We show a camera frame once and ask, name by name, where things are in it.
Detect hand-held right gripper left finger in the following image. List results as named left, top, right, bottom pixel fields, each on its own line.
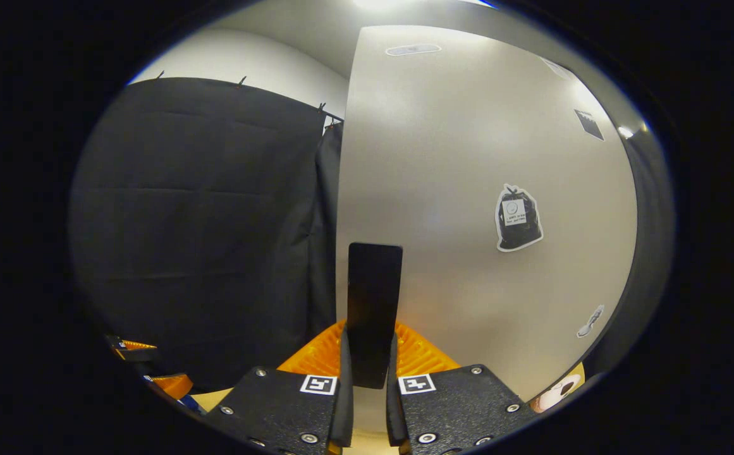
left=205, top=320, right=355, bottom=455

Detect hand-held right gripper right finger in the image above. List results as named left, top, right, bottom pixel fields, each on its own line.
left=386, top=321, right=539, bottom=455

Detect black door handle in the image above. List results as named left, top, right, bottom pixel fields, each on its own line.
left=346, top=242, right=404, bottom=390

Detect white cabinet door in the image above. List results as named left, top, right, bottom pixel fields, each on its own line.
left=335, top=25, right=639, bottom=437

